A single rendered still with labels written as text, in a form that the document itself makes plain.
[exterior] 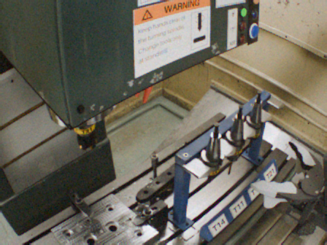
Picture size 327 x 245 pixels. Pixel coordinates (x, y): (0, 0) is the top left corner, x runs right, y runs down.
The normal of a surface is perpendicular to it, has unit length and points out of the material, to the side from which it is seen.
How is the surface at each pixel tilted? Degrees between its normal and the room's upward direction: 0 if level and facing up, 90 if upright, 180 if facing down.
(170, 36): 90
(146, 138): 0
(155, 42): 90
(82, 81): 90
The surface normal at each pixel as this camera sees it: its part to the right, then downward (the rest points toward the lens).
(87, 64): 0.69, 0.44
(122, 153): 0.00, -0.78
